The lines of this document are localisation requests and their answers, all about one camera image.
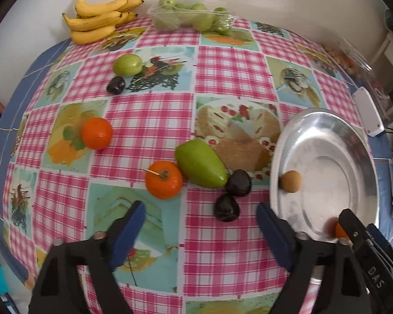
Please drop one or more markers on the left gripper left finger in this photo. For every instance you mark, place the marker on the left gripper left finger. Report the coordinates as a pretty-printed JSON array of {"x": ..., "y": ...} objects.
[{"x": 58, "y": 288}]

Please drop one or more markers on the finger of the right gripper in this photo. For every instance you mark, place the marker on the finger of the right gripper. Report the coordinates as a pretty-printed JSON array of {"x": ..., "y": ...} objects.
[
  {"x": 383, "y": 241},
  {"x": 377, "y": 271}
]

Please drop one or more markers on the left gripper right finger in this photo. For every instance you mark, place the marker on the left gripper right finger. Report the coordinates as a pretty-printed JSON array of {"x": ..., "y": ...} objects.
[{"x": 342, "y": 288}]

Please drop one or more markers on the orange tangerine front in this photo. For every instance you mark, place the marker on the orange tangerine front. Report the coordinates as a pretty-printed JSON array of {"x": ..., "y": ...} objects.
[{"x": 339, "y": 232}]

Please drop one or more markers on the small brown longan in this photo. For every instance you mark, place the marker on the small brown longan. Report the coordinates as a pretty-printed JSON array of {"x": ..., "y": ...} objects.
[{"x": 290, "y": 181}]

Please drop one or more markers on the dark plum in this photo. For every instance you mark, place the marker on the dark plum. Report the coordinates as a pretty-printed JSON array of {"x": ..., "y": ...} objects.
[
  {"x": 226, "y": 208},
  {"x": 239, "y": 184},
  {"x": 116, "y": 86}
]

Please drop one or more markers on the orange tangerine with stem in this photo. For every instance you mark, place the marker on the orange tangerine with stem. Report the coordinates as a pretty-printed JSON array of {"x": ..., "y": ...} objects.
[{"x": 163, "y": 180}]

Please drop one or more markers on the large green mango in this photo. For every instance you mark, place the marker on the large green mango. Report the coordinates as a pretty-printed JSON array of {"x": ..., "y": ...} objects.
[{"x": 200, "y": 164}]

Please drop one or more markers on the small green apple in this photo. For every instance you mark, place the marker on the small green apple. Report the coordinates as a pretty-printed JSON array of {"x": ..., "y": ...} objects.
[{"x": 127, "y": 65}]

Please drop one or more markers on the large steel plate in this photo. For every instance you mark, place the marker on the large steel plate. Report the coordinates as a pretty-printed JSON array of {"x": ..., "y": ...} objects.
[{"x": 337, "y": 173}]

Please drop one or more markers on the clear tray of longans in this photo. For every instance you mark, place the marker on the clear tray of longans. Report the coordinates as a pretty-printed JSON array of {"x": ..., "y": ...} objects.
[{"x": 348, "y": 57}]

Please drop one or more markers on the checkered fruit tablecloth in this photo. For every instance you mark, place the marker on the checkered fruit tablecloth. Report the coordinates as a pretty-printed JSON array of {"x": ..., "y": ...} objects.
[{"x": 236, "y": 153}]

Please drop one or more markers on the banana bunch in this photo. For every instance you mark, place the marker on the banana bunch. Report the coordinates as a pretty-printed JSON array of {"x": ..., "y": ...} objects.
[{"x": 95, "y": 22}]

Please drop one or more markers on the clear tray of green fruit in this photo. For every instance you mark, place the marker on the clear tray of green fruit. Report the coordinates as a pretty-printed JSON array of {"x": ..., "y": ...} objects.
[{"x": 200, "y": 15}]

